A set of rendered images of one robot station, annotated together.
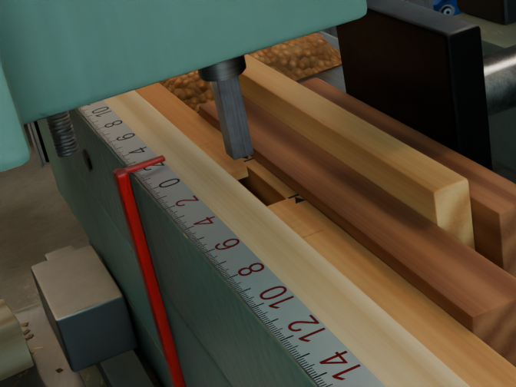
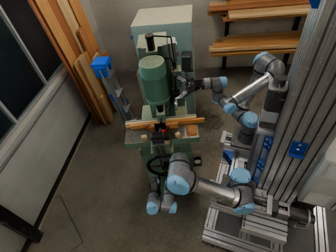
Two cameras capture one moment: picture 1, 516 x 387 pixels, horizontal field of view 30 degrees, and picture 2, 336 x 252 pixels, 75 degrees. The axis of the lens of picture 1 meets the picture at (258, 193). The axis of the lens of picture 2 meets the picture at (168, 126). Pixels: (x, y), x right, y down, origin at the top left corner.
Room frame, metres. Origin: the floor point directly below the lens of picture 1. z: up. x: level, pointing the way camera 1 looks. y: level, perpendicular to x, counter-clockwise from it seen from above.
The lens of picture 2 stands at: (0.91, -1.18, 2.24)
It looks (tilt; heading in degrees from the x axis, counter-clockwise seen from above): 46 degrees down; 113
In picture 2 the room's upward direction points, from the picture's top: 9 degrees counter-clockwise
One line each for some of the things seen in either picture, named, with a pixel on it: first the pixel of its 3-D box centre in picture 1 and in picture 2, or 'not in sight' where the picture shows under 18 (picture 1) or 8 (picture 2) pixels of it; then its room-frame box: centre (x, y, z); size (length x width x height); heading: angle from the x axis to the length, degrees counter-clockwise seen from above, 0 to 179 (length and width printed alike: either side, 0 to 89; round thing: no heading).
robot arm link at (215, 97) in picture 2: not in sight; (218, 96); (0.80, 0.04, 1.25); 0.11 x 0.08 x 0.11; 128
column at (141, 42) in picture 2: not in sight; (158, 80); (0.27, 0.28, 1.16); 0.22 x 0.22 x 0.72; 18
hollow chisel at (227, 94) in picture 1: (227, 97); not in sight; (0.36, 0.00, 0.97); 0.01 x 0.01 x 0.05; 18
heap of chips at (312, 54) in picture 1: (239, 53); (191, 129); (0.61, -0.01, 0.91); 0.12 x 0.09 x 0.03; 108
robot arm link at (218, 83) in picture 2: not in sight; (218, 83); (0.79, 0.05, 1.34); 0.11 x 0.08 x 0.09; 18
